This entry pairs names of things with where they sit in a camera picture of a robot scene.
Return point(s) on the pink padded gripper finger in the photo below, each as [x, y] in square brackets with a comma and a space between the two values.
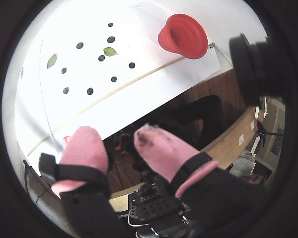
[84, 148]
[164, 153]

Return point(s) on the dark blueberry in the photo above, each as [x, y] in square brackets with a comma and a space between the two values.
[110, 24]
[66, 90]
[64, 70]
[131, 65]
[90, 91]
[113, 79]
[101, 58]
[111, 39]
[79, 45]

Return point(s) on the red collapsible silicone cup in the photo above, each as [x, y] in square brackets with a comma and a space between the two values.
[188, 32]

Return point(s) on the white paper sheet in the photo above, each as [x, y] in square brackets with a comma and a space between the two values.
[129, 109]

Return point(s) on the thin wooden stick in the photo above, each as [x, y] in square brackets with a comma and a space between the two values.
[139, 78]

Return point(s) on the broad green leaf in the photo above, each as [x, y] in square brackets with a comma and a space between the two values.
[52, 60]

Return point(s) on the blue red clamp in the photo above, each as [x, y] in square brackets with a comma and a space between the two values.
[260, 132]

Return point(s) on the green leaf with stem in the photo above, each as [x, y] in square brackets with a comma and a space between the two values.
[110, 51]

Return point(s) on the black camera lens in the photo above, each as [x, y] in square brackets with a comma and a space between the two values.
[258, 69]

